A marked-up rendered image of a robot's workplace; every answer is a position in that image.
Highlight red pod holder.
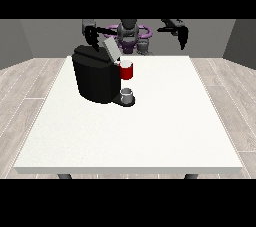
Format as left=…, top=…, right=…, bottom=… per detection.
left=118, top=59, right=135, bottom=81

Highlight black coffee machine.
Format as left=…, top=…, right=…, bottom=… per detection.
left=71, top=44, right=136, bottom=107

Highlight pale grey machine lid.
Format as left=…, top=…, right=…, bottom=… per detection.
left=102, top=36, right=122, bottom=63

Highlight small grey coffee pod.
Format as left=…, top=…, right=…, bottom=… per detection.
left=136, top=39, right=150, bottom=55

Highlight small grey cup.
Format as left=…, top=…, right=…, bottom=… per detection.
left=120, top=87, right=135, bottom=105

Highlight grey robot trunk purple rings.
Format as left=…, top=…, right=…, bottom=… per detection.
left=106, top=19, right=154, bottom=56

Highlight dark table leg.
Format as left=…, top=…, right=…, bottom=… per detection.
left=56, top=173, right=73, bottom=180
left=183, top=173, right=200, bottom=180

